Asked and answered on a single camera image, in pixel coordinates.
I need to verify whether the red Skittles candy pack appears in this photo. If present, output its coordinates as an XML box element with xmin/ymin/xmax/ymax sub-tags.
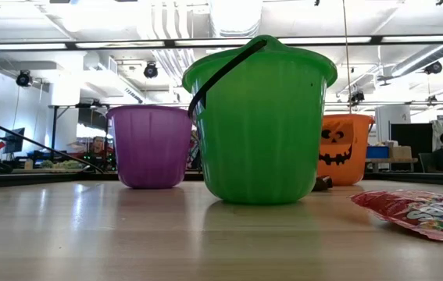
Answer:
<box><xmin>348</xmin><ymin>189</ymin><xmax>443</xmax><ymax>242</ymax></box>

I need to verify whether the green plastic monster bucket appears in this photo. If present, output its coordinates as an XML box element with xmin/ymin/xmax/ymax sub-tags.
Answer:
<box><xmin>181</xmin><ymin>34</ymin><xmax>338</xmax><ymax>206</ymax></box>

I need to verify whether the purple plastic bucket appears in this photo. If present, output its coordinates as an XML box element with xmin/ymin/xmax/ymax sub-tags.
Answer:
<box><xmin>105</xmin><ymin>104</ymin><xmax>194</xmax><ymax>190</ymax></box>

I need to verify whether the orange jack-o-lantern bucket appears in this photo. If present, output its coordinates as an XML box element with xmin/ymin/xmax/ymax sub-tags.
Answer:
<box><xmin>316</xmin><ymin>112</ymin><xmax>376</xmax><ymax>187</ymax></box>

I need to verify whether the blue storage bin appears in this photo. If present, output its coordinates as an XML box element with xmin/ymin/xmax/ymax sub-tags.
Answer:
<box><xmin>366</xmin><ymin>145</ymin><xmax>390</xmax><ymax>159</ymax></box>

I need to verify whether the wooden background table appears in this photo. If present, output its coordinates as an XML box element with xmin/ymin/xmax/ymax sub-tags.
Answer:
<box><xmin>365</xmin><ymin>157</ymin><xmax>419</xmax><ymax>173</ymax></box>

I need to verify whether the cardboard box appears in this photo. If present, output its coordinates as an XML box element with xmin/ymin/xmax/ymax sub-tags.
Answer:
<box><xmin>388</xmin><ymin>145</ymin><xmax>413</xmax><ymax>160</ymax></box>

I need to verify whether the black cabinet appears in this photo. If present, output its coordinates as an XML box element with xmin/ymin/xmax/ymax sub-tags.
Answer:
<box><xmin>389</xmin><ymin>123</ymin><xmax>434</xmax><ymax>173</ymax></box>

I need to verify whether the black computer monitor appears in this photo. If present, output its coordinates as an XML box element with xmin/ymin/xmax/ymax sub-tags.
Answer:
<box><xmin>4</xmin><ymin>127</ymin><xmax>26</xmax><ymax>154</ymax></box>

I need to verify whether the black ceiling camera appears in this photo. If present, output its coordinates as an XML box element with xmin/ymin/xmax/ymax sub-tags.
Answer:
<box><xmin>15</xmin><ymin>69</ymin><xmax>34</xmax><ymax>88</ymax></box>
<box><xmin>348</xmin><ymin>90</ymin><xmax>366</xmax><ymax>105</ymax></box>
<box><xmin>143</xmin><ymin>62</ymin><xmax>159</xmax><ymax>80</ymax></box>
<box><xmin>423</xmin><ymin>61</ymin><xmax>443</xmax><ymax>75</ymax></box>

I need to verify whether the thin hanging cable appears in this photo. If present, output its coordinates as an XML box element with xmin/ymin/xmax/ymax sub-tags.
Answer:
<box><xmin>341</xmin><ymin>0</ymin><xmax>353</xmax><ymax>115</ymax></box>

